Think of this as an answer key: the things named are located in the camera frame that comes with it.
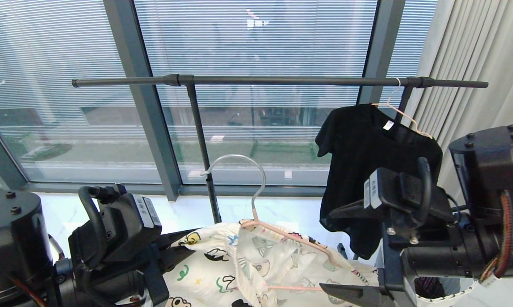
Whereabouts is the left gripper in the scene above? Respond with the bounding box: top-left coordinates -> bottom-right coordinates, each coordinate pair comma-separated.
56,230 -> 197,307

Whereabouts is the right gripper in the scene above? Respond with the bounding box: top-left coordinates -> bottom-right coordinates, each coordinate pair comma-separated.
319,198 -> 496,307

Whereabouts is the cream printed garment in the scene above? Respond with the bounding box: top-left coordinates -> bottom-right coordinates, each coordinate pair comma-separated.
162,221 -> 380,307

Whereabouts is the black short-sleeved shirt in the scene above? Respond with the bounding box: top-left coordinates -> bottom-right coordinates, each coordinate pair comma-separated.
315,104 -> 443,261

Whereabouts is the pink clothes hanger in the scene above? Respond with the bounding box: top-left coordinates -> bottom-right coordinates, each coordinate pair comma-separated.
371,78 -> 434,139
200,154 -> 346,293

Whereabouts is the white laundry basket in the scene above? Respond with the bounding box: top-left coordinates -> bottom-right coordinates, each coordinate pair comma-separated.
413,275 -> 479,304

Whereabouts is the black clothes rack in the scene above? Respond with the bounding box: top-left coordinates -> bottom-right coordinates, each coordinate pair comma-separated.
72,75 -> 489,265

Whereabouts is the beige curtain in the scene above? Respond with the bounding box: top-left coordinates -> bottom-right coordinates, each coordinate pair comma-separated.
403,0 -> 513,205

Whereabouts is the window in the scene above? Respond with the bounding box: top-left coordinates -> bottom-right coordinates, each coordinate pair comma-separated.
0,0 -> 438,201

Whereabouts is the black cable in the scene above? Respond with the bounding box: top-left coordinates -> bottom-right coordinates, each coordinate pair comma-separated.
78,184 -> 127,261
415,157 -> 433,224

